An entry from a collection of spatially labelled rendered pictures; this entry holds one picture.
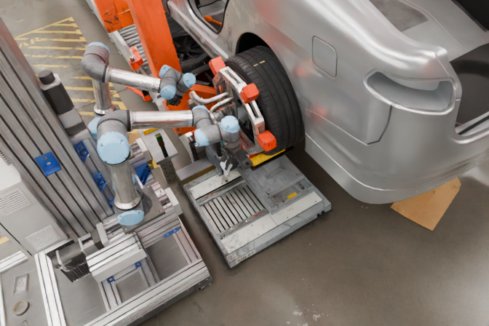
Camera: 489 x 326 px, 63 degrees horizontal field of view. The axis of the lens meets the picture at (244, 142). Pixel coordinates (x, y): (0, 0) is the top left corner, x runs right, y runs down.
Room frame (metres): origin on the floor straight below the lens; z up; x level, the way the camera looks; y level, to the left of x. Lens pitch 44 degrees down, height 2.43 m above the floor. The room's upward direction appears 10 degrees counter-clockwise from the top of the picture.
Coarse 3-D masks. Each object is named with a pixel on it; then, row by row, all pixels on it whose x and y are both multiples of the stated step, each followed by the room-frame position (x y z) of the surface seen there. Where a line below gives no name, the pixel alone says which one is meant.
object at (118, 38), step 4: (112, 32) 4.29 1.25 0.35; (116, 32) 4.19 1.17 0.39; (116, 36) 4.09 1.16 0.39; (120, 36) 4.07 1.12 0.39; (116, 40) 4.18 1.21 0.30; (120, 40) 3.99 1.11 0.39; (120, 44) 4.00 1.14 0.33; (124, 44) 3.88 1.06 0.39; (124, 48) 3.80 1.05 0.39; (128, 48) 3.79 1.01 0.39; (124, 52) 3.91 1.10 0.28; (128, 52) 3.70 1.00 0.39; (128, 56) 3.73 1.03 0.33; (132, 56) 3.61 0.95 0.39; (140, 68) 3.35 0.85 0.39; (144, 68) 3.34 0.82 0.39; (144, 72) 3.28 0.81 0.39; (152, 92) 3.08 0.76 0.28; (156, 96) 2.94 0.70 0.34; (188, 132) 2.31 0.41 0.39; (184, 136) 2.34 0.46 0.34; (188, 136) 2.27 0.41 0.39; (188, 140) 2.28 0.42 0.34; (192, 140) 2.27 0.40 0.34; (188, 144) 2.28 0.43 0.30; (192, 144) 2.27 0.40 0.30
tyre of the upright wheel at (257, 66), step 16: (256, 48) 2.10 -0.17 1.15; (240, 64) 1.92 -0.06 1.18; (256, 64) 1.89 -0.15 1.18; (272, 64) 1.88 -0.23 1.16; (224, 80) 2.17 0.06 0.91; (256, 80) 1.78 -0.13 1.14; (272, 80) 1.78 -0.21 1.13; (288, 80) 1.79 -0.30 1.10; (272, 96) 1.71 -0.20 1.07; (288, 96) 1.72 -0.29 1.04; (272, 112) 1.65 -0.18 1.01; (288, 112) 1.67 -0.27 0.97; (272, 128) 1.63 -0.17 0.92; (288, 128) 1.65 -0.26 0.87; (288, 144) 1.67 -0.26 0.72
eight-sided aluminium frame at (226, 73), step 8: (224, 72) 1.95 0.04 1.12; (232, 72) 1.94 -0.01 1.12; (216, 80) 2.06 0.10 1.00; (232, 80) 1.86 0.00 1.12; (240, 80) 1.84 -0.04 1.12; (216, 88) 2.09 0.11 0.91; (224, 88) 2.11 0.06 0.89; (240, 88) 1.78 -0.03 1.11; (240, 96) 1.75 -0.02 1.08; (248, 112) 1.69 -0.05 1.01; (256, 112) 1.69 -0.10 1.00; (256, 120) 1.65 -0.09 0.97; (240, 128) 2.00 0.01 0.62; (256, 128) 1.63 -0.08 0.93; (264, 128) 1.65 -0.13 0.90; (256, 136) 1.63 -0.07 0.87; (240, 144) 1.88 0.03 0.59; (248, 144) 1.87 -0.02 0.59; (256, 144) 1.65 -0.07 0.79; (248, 152) 1.77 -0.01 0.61; (256, 152) 1.67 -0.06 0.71
